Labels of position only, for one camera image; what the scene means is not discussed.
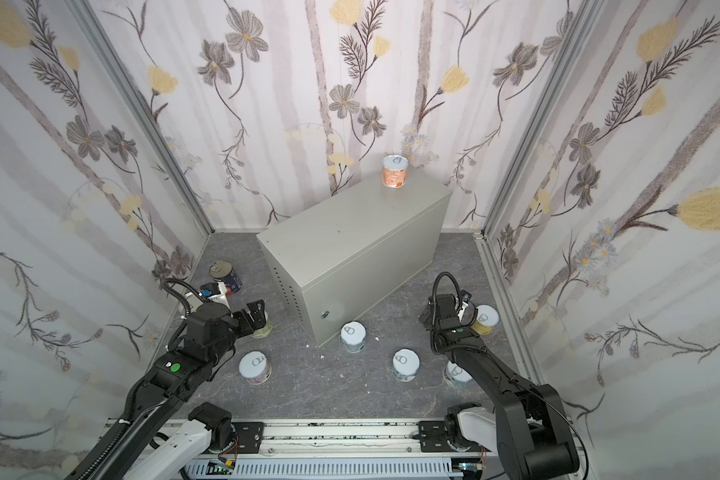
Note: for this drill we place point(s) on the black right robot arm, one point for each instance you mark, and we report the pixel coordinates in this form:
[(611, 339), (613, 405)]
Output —
[(525, 426)]

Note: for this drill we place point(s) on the orange labelled can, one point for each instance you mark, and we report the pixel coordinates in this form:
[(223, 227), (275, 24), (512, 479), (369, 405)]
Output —
[(394, 171)]

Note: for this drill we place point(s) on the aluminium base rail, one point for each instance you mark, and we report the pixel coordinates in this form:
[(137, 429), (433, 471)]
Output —
[(210, 434)]

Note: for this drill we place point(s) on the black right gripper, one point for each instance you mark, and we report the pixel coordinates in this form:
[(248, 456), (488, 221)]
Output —
[(451, 312)]

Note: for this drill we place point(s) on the pink labelled white-lid can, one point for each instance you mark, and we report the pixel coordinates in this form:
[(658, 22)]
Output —
[(255, 367)]

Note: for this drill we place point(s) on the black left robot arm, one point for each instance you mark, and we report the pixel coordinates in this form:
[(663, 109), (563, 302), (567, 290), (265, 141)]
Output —
[(153, 399)]

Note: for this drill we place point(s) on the grey metal cabinet box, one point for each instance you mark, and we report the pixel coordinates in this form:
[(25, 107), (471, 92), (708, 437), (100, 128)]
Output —
[(338, 259)]

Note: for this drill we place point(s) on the green labelled can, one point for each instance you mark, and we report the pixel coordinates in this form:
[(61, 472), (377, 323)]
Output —
[(265, 330)]

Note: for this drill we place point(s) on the white slotted cable duct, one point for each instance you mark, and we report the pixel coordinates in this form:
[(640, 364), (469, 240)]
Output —
[(331, 468)]

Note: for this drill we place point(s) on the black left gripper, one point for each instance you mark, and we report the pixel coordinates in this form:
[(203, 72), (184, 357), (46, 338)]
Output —
[(247, 317)]

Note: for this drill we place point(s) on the dark blue tomato can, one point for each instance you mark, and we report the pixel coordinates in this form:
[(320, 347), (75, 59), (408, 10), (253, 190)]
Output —
[(223, 271)]

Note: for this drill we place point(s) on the light blue can near cabinet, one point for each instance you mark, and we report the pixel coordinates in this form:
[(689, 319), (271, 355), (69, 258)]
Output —
[(353, 336)]

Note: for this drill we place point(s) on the yellow labelled can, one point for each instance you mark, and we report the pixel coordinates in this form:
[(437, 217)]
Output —
[(487, 318)]

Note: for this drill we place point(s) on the white-lid can front right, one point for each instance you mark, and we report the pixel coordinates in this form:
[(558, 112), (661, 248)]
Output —
[(456, 376)]

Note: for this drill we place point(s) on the teal labelled white-lid can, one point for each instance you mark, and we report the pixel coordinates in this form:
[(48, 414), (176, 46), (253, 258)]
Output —
[(405, 364)]

